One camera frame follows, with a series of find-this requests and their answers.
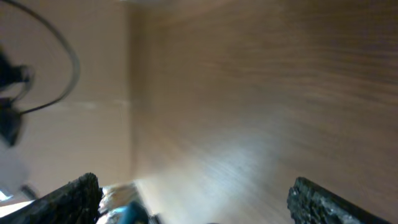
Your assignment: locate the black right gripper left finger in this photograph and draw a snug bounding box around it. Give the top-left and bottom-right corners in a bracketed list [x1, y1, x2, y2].
[1, 172, 103, 224]

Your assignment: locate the black smartphone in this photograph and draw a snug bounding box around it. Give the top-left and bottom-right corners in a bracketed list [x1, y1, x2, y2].
[96, 182, 164, 224]

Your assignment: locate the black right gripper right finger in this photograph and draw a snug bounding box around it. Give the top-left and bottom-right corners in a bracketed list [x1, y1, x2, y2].
[287, 177, 390, 224]

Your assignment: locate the black right camera cable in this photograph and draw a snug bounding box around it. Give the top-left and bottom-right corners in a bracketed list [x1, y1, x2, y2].
[0, 0, 81, 116]

